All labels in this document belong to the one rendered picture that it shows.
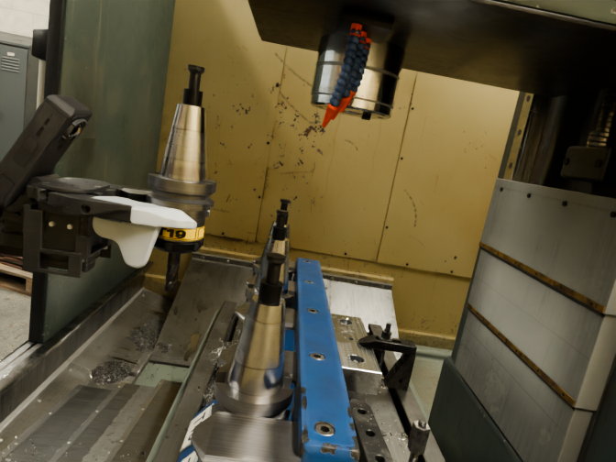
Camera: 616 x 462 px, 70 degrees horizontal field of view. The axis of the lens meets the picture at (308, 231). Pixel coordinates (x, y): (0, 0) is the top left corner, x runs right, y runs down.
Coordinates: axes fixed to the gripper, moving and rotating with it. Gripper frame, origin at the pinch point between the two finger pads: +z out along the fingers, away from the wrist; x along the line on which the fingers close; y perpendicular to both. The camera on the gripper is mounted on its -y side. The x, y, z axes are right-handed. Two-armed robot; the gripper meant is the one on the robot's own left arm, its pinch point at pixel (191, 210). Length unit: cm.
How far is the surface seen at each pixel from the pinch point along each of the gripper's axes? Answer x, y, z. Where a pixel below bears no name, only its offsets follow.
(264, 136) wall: -145, -7, -4
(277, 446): 17.2, 11.4, 10.8
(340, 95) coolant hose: -26.0, -15.5, 14.6
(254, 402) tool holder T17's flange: 14.1, 10.5, 8.9
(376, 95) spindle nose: -37.3, -17.6, 21.7
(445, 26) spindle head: -23.3, -26.8, 27.4
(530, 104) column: -63, -25, 62
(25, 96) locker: -423, -5, -264
